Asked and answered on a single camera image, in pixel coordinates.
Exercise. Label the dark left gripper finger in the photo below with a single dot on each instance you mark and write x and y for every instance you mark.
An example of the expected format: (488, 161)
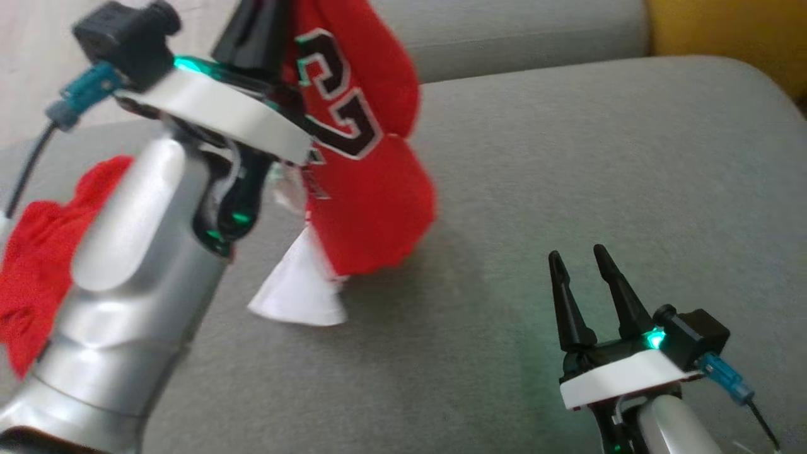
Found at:
(274, 38)
(238, 34)

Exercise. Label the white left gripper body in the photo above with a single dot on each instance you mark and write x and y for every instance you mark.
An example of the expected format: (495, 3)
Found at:
(220, 107)

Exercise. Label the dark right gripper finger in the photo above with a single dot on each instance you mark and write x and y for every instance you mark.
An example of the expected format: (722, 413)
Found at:
(627, 309)
(570, 315)

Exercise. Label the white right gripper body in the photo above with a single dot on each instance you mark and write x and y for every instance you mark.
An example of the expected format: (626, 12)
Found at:
(618, 375)

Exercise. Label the red number 23 basketball jersey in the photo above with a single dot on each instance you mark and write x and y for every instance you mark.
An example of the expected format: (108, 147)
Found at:
(365, 189)

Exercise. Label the red shorts with white stripe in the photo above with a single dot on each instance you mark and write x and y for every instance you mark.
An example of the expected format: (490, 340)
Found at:
(38, 265)

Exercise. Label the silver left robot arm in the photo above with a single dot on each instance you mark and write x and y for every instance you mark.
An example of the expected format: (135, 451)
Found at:
(126, 302)

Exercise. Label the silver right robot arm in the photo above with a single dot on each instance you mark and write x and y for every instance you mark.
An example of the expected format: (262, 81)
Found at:
(678, 429)

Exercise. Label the large grey sofa seat cushion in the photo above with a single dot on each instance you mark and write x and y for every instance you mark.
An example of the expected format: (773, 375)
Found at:
(567, 189)

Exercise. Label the grey sofa chaise cushion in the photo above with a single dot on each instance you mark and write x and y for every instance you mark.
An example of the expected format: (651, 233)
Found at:
(517, 31)

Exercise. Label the yellow sofa back cushion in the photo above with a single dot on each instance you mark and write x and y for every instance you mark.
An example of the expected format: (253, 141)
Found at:
(731, 38)

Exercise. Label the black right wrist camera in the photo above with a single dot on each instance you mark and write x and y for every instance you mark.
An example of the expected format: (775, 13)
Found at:
(696, 337)

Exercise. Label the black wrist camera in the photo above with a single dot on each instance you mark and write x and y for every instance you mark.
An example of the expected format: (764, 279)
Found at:
(126, 38)
(696, 337)

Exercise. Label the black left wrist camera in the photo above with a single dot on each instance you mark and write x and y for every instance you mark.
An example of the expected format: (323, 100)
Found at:
(126, 38)

